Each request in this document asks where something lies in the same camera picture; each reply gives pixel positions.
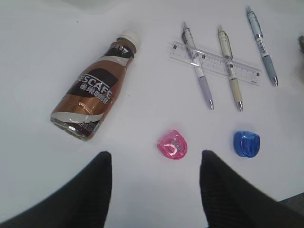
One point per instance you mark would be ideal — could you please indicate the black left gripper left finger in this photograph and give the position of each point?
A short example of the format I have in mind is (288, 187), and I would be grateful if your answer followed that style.
(81, 203)

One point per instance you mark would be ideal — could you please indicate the Nescafe coffee bottle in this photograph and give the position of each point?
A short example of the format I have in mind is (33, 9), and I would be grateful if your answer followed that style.
(89, 100)

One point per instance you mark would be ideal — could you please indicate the pink pencil sharpener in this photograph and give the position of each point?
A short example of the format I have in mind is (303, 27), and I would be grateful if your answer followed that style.
(172, 145)

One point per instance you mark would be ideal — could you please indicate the grey grip pen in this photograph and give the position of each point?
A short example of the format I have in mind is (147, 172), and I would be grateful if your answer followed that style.
(195, 60)

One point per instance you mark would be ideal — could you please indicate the cream grip pen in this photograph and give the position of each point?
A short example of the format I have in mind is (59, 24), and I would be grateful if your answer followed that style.
(227, 54)

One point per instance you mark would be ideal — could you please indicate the blue grip pen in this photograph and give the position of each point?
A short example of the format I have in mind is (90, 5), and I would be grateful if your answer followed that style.
(258, 36)

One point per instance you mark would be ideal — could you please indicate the clear plastic ruler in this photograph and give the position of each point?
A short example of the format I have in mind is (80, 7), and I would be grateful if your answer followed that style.
(216, 63)

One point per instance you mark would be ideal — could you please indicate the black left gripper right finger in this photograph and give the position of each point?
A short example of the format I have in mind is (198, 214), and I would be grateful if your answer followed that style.
(229, 201)

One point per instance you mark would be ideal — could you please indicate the blue pencil sharpener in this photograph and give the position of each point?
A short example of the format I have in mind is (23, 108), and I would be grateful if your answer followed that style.
(246, 144)

